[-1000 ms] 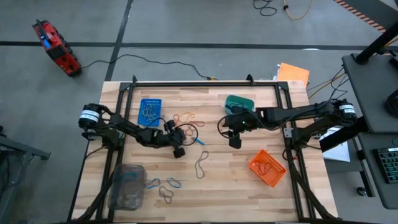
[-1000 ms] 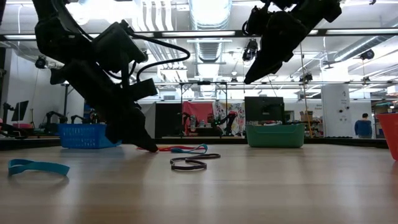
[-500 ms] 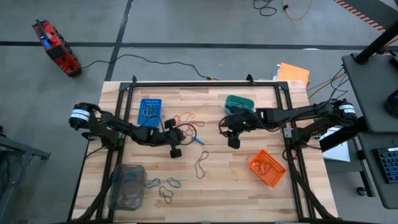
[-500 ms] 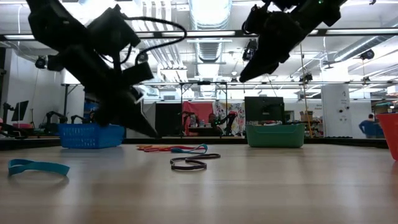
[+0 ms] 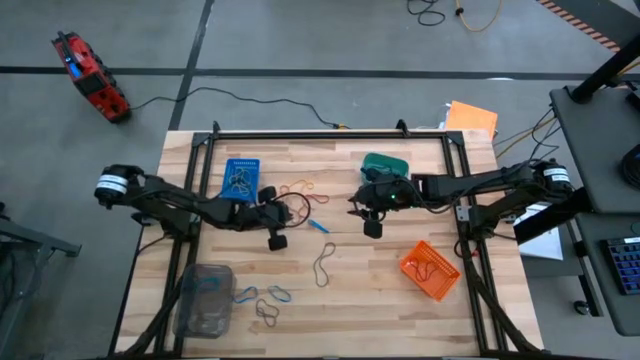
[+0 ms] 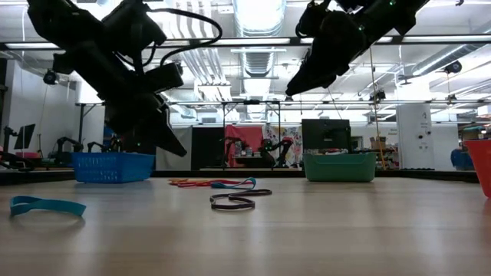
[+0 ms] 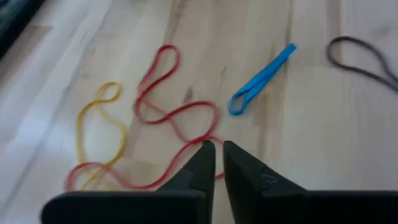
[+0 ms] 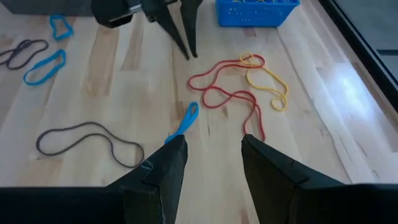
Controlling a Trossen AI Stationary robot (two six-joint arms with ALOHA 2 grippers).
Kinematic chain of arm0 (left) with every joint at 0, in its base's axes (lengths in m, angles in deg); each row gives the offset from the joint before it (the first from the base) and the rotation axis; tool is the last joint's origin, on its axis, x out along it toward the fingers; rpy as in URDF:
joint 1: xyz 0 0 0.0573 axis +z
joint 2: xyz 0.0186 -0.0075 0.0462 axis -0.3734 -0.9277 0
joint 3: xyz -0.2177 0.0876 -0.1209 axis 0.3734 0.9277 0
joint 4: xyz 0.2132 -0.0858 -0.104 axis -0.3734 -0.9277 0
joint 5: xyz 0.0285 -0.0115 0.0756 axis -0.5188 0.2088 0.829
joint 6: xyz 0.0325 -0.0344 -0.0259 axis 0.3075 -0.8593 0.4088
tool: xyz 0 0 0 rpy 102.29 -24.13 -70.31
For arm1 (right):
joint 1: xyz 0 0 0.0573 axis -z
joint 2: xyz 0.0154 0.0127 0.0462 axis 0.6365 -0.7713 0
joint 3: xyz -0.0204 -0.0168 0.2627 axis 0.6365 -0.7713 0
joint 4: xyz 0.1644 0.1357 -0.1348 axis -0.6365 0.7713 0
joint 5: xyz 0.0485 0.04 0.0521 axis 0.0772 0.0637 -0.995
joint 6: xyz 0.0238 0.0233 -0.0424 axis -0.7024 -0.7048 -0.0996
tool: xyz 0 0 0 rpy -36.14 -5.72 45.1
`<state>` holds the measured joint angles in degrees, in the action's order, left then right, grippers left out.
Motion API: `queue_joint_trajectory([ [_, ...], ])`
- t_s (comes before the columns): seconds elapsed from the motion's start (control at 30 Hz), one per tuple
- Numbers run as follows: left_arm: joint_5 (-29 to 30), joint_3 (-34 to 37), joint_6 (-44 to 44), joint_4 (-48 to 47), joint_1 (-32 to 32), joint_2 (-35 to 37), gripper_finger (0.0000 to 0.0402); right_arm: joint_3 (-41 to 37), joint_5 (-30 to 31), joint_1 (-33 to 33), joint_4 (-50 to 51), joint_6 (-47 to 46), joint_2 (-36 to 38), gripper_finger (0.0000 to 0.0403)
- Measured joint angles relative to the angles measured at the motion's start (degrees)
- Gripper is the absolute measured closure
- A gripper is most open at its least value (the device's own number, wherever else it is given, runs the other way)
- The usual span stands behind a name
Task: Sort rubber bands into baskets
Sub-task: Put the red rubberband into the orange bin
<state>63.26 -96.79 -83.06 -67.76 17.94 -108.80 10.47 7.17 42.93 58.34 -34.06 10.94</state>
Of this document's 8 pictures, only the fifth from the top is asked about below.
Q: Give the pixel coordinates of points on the black round object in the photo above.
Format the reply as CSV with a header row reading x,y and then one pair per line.
x,y
632,167

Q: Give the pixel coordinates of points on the white paper sheet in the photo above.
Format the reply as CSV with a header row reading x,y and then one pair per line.
x,y
545,242

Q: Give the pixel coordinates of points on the black keyboard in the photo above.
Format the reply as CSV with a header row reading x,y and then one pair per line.
x,y
625,265

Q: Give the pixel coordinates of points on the black desk post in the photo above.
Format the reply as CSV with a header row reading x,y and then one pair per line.
x,y
605,70

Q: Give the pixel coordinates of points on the black caster wheel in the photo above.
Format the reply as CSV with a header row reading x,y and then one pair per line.
x,y
581,307

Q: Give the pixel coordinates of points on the orange rubber band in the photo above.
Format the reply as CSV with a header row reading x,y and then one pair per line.
x,y
300,181

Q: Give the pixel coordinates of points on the green plastic basket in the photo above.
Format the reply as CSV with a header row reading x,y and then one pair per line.
x,y
385,161

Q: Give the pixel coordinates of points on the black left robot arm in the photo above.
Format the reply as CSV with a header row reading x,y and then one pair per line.
x,y
200,207

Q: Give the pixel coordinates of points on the yellow rubber band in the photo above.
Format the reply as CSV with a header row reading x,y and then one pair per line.
x,y
247,190
230,180

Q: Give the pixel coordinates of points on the orange black striped ramp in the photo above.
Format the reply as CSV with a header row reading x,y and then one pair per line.
x,y
580,25

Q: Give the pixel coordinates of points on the dark grey side desk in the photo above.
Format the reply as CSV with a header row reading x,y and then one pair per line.
x,y
595,150

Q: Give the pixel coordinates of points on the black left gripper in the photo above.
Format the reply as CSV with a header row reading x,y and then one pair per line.
x,y
272,217

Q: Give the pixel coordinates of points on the black desk base bar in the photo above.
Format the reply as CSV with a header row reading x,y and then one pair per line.
x,y
555,217

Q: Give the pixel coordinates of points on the blue plastic basket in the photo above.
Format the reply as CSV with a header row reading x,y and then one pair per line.
x,y
245,162

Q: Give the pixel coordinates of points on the brown rubber band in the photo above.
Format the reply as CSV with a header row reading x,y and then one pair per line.
x,y
314,270
425,280
260,311

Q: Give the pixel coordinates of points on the clear grey plastic basket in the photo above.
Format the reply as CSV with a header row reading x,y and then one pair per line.
x,y
205,315

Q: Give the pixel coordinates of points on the black aluminium table frame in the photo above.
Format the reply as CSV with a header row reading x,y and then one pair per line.
x,y
325,135

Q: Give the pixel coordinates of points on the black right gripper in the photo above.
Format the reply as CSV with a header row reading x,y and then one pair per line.
x,y
392,192

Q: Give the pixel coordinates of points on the grey metal stand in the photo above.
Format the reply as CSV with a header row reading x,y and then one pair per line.
x,y
40,242

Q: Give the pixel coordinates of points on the dark grey keyboard desk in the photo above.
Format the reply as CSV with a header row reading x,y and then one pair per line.
x,y
615,310

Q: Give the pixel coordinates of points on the orange paper folder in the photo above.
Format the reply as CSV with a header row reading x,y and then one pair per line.
x,y
472,119

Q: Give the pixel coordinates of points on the orange plastic basket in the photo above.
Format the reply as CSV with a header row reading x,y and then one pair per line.
x,y
425,252

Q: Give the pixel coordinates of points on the red rubber band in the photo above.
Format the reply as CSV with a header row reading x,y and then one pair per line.
x,y
320,196

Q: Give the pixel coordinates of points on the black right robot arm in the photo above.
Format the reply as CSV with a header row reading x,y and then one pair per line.
x,y
475,184

